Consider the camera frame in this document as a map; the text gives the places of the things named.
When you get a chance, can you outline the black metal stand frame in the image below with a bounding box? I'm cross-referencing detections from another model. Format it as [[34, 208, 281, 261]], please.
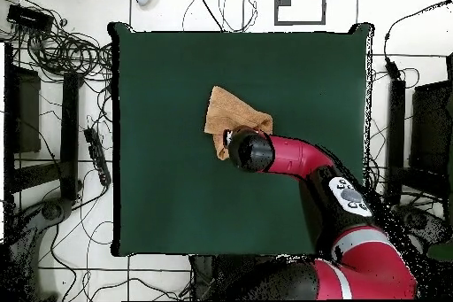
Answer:
[[3, 43, 85, 205], [384, 51, 453, 207]]

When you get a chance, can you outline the black cable with adapter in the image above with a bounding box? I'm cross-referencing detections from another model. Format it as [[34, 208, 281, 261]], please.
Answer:
[[382, 0, 453, 81]]

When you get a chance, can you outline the tangled black cable bundle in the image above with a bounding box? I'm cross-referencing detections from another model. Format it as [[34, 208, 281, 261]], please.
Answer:
[[20, 27, 114, 83]]

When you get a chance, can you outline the black power strip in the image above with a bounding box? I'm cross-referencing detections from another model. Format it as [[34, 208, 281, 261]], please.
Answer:
[[83, 127, 113, 187]]

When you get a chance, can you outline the grey square frame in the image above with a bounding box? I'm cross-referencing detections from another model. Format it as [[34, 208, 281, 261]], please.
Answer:
[[273, 0, 327, 27]]

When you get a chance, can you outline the black box device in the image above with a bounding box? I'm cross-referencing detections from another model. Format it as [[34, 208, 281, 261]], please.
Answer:
[[6, 4, 55, 33]]

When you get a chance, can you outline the grey chair base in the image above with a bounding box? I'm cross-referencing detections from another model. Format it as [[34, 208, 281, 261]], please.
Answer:
[[6, 197, 76, 299], [392, 204, 451, 257]]

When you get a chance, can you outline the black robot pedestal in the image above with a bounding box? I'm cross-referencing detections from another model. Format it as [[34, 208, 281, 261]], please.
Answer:
[[188, 253, 249, 301]]

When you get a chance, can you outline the dark green object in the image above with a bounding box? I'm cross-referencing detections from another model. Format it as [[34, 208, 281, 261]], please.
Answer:
[[426, 240, 453, 263]]

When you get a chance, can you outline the dark green table cloth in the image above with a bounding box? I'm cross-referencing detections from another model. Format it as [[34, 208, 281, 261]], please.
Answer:
[[107, 21, 375, 258]]

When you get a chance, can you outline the thin black looped cable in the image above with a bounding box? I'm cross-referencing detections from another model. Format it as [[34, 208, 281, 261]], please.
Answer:
[[180, 0, 258, 33]]

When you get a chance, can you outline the orange terry towel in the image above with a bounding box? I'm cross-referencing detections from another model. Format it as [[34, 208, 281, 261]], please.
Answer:
[[203, 85, 274, 161]]

